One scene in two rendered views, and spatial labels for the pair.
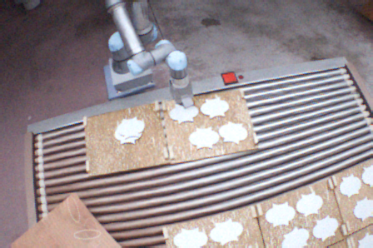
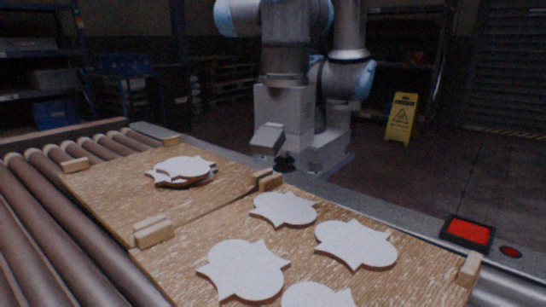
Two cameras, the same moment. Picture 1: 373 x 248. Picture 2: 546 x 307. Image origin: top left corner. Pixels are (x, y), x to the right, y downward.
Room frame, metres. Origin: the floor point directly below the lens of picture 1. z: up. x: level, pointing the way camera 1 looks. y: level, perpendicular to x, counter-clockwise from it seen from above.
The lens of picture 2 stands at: (0.77, -0.36, 1.25)
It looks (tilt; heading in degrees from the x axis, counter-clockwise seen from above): 21 degrees down; 47
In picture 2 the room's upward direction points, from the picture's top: straight up
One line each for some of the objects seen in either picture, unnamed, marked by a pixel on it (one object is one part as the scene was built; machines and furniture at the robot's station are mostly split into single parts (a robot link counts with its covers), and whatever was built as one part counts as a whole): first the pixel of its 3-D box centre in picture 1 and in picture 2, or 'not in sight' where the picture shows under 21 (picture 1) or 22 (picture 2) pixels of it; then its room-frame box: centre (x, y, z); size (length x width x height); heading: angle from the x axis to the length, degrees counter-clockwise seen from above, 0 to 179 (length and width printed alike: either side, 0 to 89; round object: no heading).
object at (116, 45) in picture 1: (121, 44); (305, 77); (1.50, 0.30, 1.13); 0.13 x 0.12 x 0.14; 113
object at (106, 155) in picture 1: (122, 139); (165, 179); (1.03, 0.31, 0.93); 0.41 x 0.35 x 0.02; 95
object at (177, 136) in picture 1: (209, 125); (299, 262); (1.05, -0.11, 0.93); 0.41 x 0.35 x 0.02; 93
